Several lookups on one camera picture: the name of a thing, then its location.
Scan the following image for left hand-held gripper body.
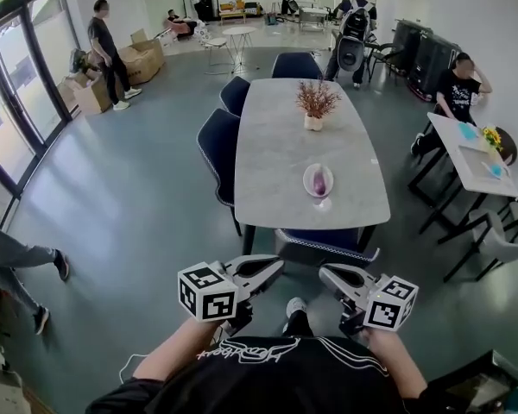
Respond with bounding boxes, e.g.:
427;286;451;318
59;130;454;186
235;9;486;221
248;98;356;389
177;260;254;336

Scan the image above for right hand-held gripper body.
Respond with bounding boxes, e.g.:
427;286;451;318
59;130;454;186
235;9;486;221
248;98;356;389
338;276;420;336

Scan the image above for purple eggplant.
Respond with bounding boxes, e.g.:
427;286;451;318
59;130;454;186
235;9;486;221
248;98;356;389
312;169;328;197

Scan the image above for white oval plate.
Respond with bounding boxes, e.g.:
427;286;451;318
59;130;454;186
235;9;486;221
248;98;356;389
302;162;335;198

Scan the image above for person's right forearm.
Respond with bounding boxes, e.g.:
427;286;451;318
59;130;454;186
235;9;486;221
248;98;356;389
360;328;429;399

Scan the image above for person's left forearm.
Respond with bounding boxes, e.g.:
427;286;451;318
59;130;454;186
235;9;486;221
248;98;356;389
132;317;224;382

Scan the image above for grey marble dining table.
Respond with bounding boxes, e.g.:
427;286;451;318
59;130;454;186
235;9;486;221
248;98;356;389
233;78;392;257

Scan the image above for person's white shoe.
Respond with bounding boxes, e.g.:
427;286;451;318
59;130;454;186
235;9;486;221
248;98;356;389
286;297;308;319

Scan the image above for person's black trouser leg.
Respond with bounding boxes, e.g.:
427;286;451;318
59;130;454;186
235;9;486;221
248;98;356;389
281;310;315;339

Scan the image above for person's black printed shirt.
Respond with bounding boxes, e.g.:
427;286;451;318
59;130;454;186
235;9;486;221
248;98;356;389
85;334;435;414

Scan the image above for red dried plant white pot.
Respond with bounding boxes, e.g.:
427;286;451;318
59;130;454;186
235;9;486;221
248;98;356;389
294;78;343;132

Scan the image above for white table black legs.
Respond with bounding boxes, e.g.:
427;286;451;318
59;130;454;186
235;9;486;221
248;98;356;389
407;110;518;246

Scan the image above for large blue object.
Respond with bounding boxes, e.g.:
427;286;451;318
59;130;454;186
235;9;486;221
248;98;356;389
456;121;481;142

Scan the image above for yellow sunflower bouquet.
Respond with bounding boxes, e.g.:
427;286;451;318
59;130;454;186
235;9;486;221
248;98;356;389
480;124;505;154

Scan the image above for round black chair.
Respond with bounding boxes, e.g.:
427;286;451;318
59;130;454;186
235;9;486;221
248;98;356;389
497;126;518;166

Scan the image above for black white backpack device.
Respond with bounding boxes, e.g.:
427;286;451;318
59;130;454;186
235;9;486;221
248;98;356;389
336;0;373;73

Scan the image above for black armchair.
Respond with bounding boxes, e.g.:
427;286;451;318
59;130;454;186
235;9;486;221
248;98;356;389
365;42;406;86

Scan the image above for black equipment case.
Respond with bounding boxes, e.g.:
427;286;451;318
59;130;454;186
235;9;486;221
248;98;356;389
391;18;436;79
407;31;463;104

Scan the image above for large cardboard box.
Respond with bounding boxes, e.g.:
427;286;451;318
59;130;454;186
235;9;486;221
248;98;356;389
117;28;167;87

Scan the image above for small cardboard box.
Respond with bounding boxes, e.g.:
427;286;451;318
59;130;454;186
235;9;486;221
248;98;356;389
56;72;114;116

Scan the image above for round white side table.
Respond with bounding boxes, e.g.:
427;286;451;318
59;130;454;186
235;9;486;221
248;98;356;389
221;25;258;75

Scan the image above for pink lounge chair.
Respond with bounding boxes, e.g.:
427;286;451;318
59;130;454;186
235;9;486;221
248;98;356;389
162;17;199;41

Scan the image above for wooden sofa yellow cushions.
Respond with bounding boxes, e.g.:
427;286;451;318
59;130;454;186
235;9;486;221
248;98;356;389
218;0;263;21

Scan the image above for black framed glass doors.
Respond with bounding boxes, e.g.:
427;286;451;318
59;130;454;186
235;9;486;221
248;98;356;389
0;0;81;198

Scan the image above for white cable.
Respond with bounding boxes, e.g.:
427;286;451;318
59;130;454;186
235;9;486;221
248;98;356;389
118;352;150;384

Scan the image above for white wire chair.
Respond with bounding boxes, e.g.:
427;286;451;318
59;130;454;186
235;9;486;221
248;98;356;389
201;36;237;77

